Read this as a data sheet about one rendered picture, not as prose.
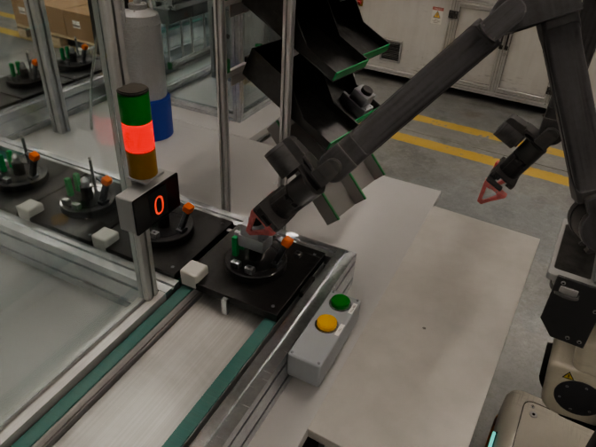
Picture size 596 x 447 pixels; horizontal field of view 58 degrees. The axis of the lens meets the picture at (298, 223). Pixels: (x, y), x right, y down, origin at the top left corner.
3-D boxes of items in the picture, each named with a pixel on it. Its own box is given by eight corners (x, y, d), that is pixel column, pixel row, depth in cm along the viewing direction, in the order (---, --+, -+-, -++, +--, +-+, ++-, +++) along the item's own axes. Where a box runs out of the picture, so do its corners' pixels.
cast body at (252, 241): (272, 244, 118) (273, 217, 114) (262, 254, 115) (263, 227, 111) (240, 232, 121) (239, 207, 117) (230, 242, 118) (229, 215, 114)
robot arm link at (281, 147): (344, 170, 96) (352, 163, 104) (305, 119, 95) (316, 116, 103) (294, 207, 100) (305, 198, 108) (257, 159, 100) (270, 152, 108)
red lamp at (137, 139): (160, 145, 92) (158, 119, 90) (142, 156, 89) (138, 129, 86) (138, 138, 94) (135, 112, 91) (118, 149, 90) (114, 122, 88)
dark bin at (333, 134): (356, 133, 130) (371, 110, 125) (326, 151, 121) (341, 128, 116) (276, 61, 135) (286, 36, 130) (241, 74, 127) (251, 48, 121)
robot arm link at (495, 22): (536, 15, 82) (525, 22, 92) (512, -13, 82) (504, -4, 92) (329, 191, 97) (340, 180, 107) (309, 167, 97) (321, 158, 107)
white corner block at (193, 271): (209, 278, 119) (208, 264, 116) (197, 291, 115) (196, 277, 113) (192, 272, 120) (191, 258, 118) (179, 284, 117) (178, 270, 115)
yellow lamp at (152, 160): (163, 170, 95) (160, 145, 92) (145, 183, 91) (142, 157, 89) (141, 163, 97) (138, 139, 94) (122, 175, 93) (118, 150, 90)
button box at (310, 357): (358, 319, 117) (361, 299, 114) (318, 388, 102) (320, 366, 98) (329, 309, 120) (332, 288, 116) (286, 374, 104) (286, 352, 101)
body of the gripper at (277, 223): (253, 209, 106) (275, 192, 101) (278, 187, 113) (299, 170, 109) (274, 234, 106) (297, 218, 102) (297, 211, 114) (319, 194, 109)
